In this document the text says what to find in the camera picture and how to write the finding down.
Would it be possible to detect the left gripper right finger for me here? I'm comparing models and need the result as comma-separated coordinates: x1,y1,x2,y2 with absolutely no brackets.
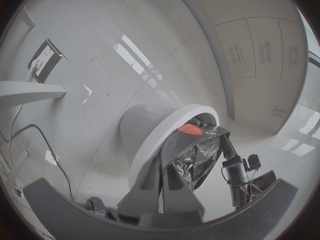
162,163,205,216

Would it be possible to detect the black plastic bag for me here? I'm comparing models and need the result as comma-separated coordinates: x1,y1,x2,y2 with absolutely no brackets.
160,118,231,192

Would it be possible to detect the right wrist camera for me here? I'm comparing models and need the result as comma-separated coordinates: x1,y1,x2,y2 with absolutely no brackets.
247,153,261,172

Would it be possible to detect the white cable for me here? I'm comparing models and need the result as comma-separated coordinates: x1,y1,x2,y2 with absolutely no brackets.
0,58,42,177

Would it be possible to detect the black cable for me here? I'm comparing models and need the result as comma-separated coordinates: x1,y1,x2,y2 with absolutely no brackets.
10,124,75,202

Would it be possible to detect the grey chair with white legs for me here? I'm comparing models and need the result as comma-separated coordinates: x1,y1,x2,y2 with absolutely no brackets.
0,6,67,199

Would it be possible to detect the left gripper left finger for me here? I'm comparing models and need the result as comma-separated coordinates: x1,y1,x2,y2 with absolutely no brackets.
117,156,160,216

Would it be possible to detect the white trash bin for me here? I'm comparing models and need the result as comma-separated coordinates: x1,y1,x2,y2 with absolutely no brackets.
119,103,220,197

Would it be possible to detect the orange-red scrap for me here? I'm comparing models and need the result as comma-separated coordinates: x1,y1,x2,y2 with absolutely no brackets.
178,124,202,136

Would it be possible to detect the beige cabinet with drawers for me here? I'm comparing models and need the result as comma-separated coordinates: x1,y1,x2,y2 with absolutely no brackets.
167,0,310,134

